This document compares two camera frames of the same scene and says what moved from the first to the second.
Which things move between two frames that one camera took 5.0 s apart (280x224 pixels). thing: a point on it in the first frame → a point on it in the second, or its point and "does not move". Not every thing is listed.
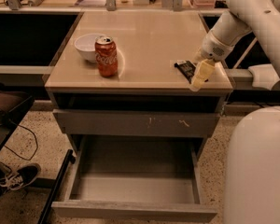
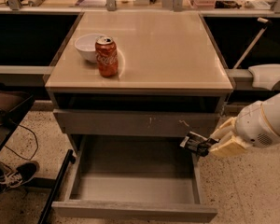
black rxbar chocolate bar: (188, 69) → (197, 143)
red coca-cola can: (105, 56) does not move
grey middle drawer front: (135, 123) does not move
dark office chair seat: (7, 108) does not move
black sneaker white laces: (21, 176) does not move
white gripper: (214, 48) → (254, 125)
